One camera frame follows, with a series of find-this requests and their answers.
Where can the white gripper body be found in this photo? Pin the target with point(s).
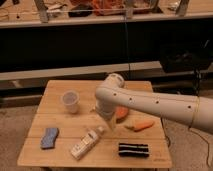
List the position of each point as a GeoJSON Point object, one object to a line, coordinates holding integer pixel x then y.
{"type": "Point", "coordinates": [105, 112]}

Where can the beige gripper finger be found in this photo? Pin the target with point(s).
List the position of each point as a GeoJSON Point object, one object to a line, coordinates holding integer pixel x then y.
{"type": "Point", "coordinates": [112, 123]}

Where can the white plastic bottle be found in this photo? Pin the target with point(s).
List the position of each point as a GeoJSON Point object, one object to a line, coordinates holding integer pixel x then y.
{"type": "Point", "coordinates": [90, 139]}

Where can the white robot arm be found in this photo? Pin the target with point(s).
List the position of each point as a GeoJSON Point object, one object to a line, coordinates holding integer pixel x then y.
{"type": "Point", "coordinates": [193, 111]}

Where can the orange ceramic bowl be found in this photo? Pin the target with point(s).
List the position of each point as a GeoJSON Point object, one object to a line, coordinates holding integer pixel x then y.
{"type": "Point", "coordinates": [121, 112]}

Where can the orange toy carrot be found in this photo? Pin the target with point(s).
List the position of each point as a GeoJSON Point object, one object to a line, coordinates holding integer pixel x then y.
{"type": "Point", "coordinates": [139, 126]}

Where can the black white striped block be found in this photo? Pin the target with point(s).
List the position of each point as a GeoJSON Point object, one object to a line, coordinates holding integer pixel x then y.
{"type": "Point", "coordinates": [133, 150]}

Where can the clear plastic cup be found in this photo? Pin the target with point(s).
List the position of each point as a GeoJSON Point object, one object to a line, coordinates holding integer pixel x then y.
{"type": "Point", "coordinates": [70, 101]}

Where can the wooden slatted table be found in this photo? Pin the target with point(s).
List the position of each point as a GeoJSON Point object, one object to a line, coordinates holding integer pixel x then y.
{"type": "Point", "coordinates": [72, 128]}

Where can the blue sponge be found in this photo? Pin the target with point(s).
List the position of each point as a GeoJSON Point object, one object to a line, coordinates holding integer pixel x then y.
{"type": "Point", "coordinates": [48, 140]}

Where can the long workbench shelf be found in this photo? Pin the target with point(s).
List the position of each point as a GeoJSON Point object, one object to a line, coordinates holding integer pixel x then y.
{"type": "Point", "coordinates": [35, 13]}

